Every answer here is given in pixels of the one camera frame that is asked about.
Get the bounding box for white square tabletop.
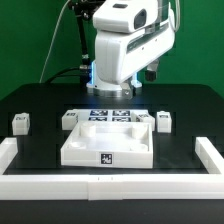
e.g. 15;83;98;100
61;121;153;169

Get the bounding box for white marker sheet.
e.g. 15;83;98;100
73;109;148;122

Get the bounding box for black cable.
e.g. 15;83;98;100
44;67;92;84

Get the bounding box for white U-shaped fence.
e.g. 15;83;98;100
0;137;224;200

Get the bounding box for white cable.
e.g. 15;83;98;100
39;0;72;84

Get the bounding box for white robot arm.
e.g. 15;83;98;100
87;0;180;98

